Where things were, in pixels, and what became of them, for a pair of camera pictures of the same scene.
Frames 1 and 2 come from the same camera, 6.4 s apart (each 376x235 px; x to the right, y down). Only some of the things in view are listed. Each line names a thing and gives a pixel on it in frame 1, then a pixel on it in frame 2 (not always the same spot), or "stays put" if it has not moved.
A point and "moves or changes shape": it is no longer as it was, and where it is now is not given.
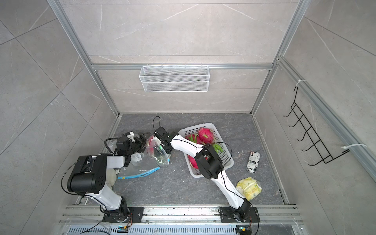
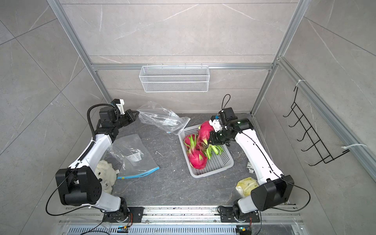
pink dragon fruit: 205,135 moves or changes shape
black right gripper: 169,151 -> 214,141
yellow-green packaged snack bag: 249,188 stays put
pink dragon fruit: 150,150 -> 205,129
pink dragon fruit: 193,161 stays put
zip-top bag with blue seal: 136,168 stays put
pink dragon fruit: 192,137 moves or changes shape
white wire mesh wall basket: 175,78 stays put
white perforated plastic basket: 224,156 stays put
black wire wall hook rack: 318,147 stays put
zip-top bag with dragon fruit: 156,152 -> 154,114
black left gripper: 142,144 -> 128,115
